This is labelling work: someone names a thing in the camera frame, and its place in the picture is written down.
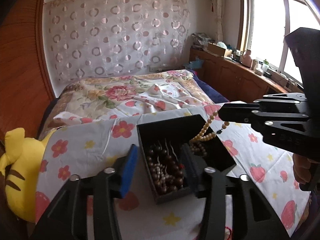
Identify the wooden framed window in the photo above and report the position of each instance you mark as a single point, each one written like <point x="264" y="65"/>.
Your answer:
<point x="267" y="22"/>

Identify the pink bottle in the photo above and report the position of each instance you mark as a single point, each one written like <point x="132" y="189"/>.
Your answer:
<point x="246" y="58"/>

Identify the person's right hand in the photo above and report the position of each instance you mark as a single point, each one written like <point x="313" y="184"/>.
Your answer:
<point x="302" y="167"/>

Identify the dark blue blanket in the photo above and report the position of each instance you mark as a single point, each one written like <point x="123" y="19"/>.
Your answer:
<point x="212" y="92"/>

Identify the pale patterned window curtain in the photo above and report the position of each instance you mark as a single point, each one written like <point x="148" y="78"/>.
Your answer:
<point x="218" y="10"/>

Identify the circle patterned wall curtain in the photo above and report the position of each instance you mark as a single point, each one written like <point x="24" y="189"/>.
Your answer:
<point x="115" y="32"/>

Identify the white bottle with green cap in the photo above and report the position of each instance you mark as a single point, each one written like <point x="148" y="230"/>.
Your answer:
<point x="265" y="67"/>

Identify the small black device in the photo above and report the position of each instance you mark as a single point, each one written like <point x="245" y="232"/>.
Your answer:
<point x="267" y="74"/>

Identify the strawberry print bed sheet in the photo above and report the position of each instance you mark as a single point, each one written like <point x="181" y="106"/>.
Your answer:
<point x="82" y="150"/>

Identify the long wooden cabinet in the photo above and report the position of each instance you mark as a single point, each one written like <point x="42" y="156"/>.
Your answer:
<point x="225" y="80"/>

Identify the black square box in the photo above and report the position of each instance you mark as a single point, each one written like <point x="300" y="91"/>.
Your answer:
<point x="220" y="155"/>

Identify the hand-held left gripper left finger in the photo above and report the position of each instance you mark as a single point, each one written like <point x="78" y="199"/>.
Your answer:
<point x="128" y="166"/>

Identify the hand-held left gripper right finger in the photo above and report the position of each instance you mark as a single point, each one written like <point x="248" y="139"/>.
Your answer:
<point x="190" y="166"/>

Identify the yellow plush toy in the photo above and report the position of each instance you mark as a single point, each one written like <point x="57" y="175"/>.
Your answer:
<point x="20" y="170"/>

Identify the wooden slatted wardrobe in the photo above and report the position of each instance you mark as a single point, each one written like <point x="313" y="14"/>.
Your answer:
<point x="22" y="67"/>

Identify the small white container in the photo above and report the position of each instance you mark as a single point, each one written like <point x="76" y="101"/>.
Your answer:
<point x="255" y="65"/>

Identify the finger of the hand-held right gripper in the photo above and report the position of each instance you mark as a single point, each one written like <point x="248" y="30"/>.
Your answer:
<point x="282" y="124"/>
<point x="237" y="112"/>

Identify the stack of newspapers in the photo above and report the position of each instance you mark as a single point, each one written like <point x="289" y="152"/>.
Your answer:
<point x="202" y="40"/>

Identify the floral quilt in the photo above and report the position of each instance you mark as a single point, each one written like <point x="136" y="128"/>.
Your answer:
<point x="100" y="97"/>

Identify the blue plastic bag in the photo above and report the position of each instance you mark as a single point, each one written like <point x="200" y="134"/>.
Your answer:
<point x="193" y="63"/>

